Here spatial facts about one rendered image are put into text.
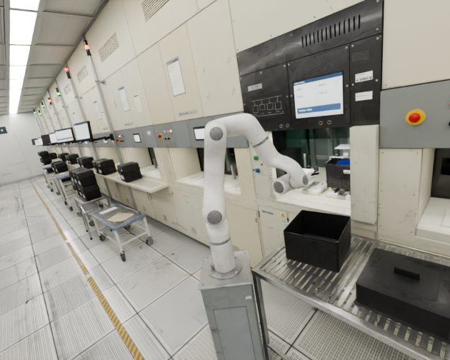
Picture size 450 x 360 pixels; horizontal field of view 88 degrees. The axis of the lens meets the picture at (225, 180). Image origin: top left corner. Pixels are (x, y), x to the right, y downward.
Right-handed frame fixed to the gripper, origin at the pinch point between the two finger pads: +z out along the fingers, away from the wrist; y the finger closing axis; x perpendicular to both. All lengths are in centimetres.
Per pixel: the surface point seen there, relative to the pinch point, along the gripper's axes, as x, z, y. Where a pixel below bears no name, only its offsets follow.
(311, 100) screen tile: 37.6, 12.9, -5.9
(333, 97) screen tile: 37.3, 13.6, 6.7
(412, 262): -33, -12, 51
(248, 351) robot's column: -89, -62, -9
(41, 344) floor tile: -119, -163, -158
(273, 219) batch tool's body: -50, 11, -43
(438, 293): -33, -26, 61
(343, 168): -9.8, 34.4, 1.8
